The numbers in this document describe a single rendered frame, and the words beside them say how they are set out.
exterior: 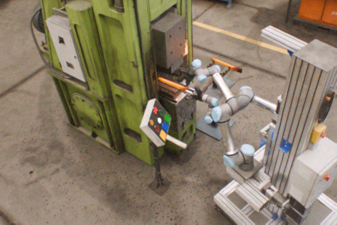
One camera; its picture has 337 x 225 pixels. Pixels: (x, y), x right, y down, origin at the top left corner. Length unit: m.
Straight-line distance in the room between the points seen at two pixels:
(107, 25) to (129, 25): 0.36
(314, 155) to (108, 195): 2.26
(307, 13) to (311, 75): 4.25
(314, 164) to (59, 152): 3.04
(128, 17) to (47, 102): 2.81
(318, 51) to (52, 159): 3.33
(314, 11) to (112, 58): 4.06
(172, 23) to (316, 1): 3.69
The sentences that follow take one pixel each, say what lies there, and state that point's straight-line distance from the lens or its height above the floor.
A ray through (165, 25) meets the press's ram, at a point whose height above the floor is 1.76.
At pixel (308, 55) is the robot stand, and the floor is 2.03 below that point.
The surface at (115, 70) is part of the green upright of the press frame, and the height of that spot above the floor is 1.28.
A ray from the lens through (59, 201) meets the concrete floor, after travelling 4.15.
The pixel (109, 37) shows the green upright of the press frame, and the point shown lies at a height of 1.66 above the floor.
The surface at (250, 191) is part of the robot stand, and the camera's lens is 3.11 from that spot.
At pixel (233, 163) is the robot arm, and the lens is 2.91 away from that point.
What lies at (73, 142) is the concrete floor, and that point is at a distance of 4.61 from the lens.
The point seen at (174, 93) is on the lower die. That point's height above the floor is 0.98.
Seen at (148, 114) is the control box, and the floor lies 1.19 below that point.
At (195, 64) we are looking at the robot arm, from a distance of 2.95.
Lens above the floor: 3.36
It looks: 43 degrees down
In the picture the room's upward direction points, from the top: 5 degrees counter-clockwise
